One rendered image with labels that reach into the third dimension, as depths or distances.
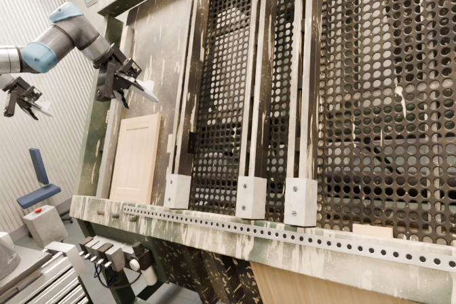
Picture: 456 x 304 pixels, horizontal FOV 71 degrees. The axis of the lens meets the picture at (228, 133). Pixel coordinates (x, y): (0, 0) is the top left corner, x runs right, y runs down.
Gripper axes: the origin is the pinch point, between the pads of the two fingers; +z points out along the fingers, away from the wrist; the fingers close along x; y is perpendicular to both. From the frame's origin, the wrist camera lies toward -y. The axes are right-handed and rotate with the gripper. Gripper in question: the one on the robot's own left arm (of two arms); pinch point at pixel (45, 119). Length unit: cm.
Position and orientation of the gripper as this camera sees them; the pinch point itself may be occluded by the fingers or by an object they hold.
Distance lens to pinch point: 165.4
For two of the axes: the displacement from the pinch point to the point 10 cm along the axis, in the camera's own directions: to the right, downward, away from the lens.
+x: -8.0, 0.9, 5.9
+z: 5.0, 6.4, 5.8
